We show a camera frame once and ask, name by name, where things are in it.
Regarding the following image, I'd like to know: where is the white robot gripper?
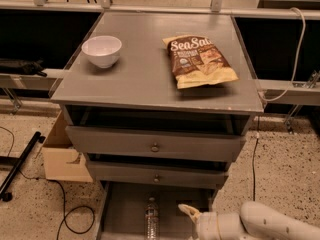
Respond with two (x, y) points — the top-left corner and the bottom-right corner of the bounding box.
(178, 204), (221, 240)

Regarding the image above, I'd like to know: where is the clear plastic water bottle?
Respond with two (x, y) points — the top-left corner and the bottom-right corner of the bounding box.
(145, 196), (159, 240)

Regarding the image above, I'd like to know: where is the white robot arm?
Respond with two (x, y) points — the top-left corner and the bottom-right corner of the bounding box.
(178, 201), (320, 240)

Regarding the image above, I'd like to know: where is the grey middle drawer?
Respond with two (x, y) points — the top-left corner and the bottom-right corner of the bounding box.
(87, 161), (228, 189)

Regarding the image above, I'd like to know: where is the grey top drawer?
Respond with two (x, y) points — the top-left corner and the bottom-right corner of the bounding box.
(66, 126), (245, 161)

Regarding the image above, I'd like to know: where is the grey open bottom drawer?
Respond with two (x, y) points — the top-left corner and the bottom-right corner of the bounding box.
(99, 183), (215, 240)

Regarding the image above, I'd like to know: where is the grey wooden drawer cabinet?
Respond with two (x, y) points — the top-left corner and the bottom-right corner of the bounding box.
(52, 12), (263, 173)

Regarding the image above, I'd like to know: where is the cardboard box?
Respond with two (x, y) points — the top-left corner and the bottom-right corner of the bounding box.
(41, 112), (93, 183)

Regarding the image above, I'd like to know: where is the brown sea salt chip bag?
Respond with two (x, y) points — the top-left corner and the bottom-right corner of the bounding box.
(163, 35), (238, 89)

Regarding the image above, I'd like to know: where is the white ceramic bowl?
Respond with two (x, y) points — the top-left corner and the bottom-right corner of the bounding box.
(81, 36), (122, 68)

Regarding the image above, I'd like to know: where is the black metal stand pole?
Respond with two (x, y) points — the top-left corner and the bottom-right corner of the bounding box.
(0, 131), (45, 202)

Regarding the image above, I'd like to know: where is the black floor cable right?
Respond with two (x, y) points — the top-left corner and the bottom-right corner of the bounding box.
(251, 115), (260, 202)

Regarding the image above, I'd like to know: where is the black floor cable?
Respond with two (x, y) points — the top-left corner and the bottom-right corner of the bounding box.
(0, 126), (96, 240)
(251, 115), (260, 202)

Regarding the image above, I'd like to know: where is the black floor cable left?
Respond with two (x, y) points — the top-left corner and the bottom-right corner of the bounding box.
(0, 126), (96, 240)

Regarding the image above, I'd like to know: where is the metal barrier rail frame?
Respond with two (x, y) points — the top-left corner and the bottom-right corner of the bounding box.
(0, 0), (320, 133)

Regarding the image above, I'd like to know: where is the black cloth on rail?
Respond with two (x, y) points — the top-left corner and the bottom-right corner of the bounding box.
(0, 58), (47, 77)

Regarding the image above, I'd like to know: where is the white cable on rail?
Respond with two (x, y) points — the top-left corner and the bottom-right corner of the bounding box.
(258, 7), (306, 103)

